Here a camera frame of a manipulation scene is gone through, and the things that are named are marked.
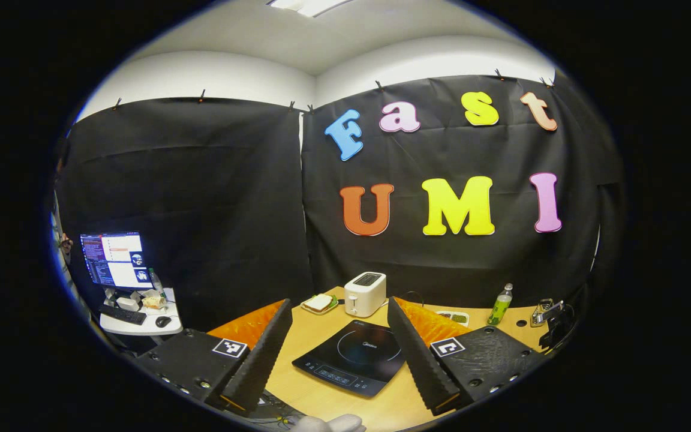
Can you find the green label plastic bottle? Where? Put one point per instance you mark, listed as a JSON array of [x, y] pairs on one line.
[[499, 311]]

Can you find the white side table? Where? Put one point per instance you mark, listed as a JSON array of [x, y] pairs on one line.
[[147, 329]]

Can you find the clear drink bottle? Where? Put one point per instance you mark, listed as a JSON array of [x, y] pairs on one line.
[[155, 282]]

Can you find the sandwich on small plate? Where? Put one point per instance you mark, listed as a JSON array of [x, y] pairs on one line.
[[320, 303]]

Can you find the crumpled snack bag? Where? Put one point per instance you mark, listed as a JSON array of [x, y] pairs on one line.
[[153, 300]]

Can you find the computer monitor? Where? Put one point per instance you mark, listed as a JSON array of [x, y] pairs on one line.
[[114, 261]]

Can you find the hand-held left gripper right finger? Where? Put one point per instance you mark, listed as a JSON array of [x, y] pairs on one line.
[[423, 366]]

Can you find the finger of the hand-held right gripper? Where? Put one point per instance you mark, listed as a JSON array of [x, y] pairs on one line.
[[558, 329]]

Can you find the black computer mouse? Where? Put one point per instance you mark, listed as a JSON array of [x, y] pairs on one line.
[[163, 321]]

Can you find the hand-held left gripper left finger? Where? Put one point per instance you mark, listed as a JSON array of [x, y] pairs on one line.
[[261, 360]]

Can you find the white divided bean dish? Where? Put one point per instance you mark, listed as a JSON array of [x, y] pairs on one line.
[[453, 317]]

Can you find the small white box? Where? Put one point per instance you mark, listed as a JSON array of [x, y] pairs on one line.
[[128, 303]]

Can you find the white toaster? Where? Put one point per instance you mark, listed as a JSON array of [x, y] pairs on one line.
[[364, 297]]

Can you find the black induction cooktop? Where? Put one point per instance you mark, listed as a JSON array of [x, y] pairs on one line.
[[351, 354]]

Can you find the black keyboard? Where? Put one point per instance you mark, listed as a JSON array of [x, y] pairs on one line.
[[122, 314]]

